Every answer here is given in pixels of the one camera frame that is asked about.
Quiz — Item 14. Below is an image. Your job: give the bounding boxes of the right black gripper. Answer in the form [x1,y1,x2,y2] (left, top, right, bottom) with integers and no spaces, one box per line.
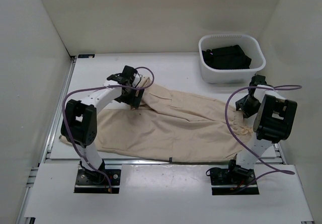
[235,95,261,119]

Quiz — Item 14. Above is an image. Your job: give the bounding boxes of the beige trousers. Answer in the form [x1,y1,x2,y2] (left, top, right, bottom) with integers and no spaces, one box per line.
[58,77,255,164]

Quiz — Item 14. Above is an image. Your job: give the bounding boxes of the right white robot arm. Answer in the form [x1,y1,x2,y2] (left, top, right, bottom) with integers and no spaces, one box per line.
[226,75,301,184]

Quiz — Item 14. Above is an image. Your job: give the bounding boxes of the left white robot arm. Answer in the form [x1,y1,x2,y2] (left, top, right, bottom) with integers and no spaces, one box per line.
[61,73,145,184]

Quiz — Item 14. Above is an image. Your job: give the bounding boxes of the black folded trousers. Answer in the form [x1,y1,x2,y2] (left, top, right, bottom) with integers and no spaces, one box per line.
[202,45,252,70]

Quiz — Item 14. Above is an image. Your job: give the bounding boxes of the white plastic basket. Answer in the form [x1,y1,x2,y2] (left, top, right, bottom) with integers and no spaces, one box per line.
[198,33,266,84]

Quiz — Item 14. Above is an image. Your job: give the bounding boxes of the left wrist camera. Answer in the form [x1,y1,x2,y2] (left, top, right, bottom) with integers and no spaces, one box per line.
[107,65,138,85]

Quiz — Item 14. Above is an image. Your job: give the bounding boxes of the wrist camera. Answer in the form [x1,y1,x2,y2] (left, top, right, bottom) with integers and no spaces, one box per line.
[249,74,267,87]
[107,65,138,85]

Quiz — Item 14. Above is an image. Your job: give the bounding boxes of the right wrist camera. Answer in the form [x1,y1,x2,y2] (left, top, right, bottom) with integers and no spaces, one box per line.
[249,74,267,87]

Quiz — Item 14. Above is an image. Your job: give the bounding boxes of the black corner bracket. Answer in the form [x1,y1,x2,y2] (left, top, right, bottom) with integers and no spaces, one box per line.
[77,54,95,58]

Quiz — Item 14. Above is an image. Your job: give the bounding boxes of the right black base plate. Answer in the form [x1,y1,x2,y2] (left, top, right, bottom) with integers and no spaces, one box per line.
[206,167,260,196]

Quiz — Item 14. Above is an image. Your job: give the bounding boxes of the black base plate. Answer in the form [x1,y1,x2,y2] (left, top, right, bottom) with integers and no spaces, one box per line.
[206,167,260,196]
[74,168,121,194]

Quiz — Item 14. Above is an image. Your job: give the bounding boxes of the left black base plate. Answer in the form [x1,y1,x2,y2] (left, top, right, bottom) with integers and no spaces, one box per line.
[74,168,121,194]

